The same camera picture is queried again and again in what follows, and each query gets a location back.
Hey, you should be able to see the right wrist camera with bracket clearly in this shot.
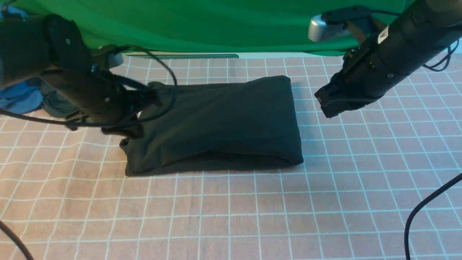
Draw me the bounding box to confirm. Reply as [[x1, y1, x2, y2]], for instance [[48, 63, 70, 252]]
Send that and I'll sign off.
[[308, 5, 386, 44]]

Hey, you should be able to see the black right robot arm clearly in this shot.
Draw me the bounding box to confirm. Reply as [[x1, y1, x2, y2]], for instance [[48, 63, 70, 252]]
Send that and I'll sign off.
[[309, 0, 462, 118]]

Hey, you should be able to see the black left camera cable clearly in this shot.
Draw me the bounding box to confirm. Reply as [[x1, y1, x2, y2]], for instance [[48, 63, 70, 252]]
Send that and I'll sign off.
[[0, 45, 179, 127]]

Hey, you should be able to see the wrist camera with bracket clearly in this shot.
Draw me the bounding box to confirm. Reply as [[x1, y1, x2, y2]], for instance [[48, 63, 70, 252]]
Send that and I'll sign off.
[[91, 44, 128, 70], [308, 5, 386, 44]]

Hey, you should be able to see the blue crumpled garment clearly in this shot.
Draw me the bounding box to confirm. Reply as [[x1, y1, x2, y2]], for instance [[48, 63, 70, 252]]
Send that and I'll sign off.
[[1, 3, 43, 114]]

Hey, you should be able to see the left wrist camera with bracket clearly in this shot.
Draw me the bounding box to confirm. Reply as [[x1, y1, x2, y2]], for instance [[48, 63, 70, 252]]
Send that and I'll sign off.
[[91, 44, 128, 70]]

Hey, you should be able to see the green backdrop cloth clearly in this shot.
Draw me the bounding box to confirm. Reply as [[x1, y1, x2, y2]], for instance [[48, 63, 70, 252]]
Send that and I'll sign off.
[[13, 0, 411, 56]]

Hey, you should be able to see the dark gray long-sleeve top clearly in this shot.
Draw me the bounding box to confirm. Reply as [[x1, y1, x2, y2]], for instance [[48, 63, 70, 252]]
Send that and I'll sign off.
[[120, 75, 304, 177]]

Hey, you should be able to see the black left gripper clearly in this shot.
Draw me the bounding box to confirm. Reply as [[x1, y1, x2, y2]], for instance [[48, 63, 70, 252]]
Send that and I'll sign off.
[[65, 78, 163, 131]]

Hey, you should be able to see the dark gray crumpled garment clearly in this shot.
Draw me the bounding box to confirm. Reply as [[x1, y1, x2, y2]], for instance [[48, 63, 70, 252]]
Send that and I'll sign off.
[[38, 80, 79, 118]]

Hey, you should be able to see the green strip at table edge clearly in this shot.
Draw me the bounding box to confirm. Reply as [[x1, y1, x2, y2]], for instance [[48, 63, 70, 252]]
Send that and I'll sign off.
[[123, 54, 239, 60]]

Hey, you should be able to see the pink grid-pattern table mat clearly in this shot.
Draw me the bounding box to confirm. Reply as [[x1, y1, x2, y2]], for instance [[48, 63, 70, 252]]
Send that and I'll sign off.
[[0, 55, 461, 260]]

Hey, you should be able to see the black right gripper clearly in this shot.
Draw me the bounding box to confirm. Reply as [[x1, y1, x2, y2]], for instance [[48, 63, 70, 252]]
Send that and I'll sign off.
[[315, 36, 409, 118]]

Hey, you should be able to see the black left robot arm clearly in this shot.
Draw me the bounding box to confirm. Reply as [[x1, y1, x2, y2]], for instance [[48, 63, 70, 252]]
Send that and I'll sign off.
[[1, 14, 163, 131]]

